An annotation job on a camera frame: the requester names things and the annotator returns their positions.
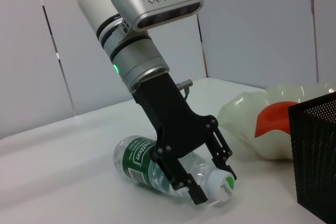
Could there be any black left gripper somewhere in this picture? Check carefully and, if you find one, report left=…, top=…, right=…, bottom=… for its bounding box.
left=132, top=71, right=238, bottom=206

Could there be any clear bottle with green label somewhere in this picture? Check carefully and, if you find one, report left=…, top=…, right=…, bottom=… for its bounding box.
left=113, top=135, right=236, bottom=204

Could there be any red-orange knitted orange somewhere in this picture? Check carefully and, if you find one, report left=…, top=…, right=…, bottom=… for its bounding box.
left=254, top=101, right=299, bottom=138

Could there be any pale green glass fruit plate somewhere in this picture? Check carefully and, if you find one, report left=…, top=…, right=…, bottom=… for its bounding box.
left=217, top=81, right=336, bottom=162

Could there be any black mesh pen holder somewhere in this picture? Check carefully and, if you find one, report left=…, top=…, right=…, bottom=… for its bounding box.
left=288, top=91, right=336, bottom=222

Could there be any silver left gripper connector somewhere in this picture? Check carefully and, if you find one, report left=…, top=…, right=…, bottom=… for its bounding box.
left=176, top=78, right=194, bottom=98

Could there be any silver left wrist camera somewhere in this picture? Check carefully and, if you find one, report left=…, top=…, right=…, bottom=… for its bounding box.
left=111, top=0, right=205, bottom=32

